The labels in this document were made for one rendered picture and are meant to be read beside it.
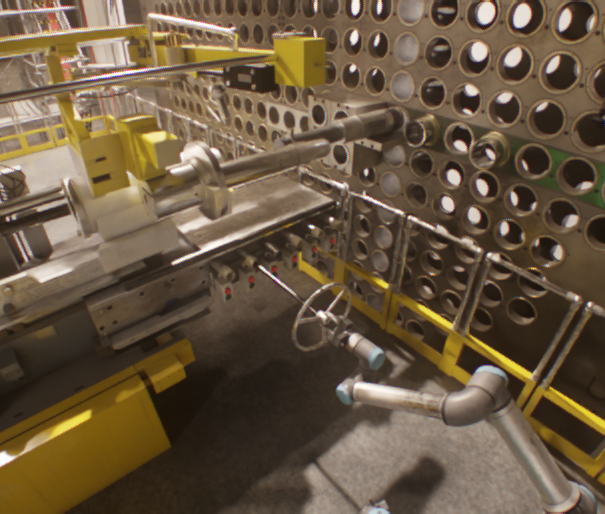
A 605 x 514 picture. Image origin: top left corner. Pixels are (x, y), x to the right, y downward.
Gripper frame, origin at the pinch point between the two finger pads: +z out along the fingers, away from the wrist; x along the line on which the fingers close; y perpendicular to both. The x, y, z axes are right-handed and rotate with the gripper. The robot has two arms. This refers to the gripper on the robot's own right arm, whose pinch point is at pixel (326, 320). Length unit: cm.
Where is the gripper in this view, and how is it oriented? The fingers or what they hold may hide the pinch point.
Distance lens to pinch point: 189.0
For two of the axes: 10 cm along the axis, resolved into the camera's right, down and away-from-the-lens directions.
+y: 7.0, 0.0, 7.2
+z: -6.5, -4.4, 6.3
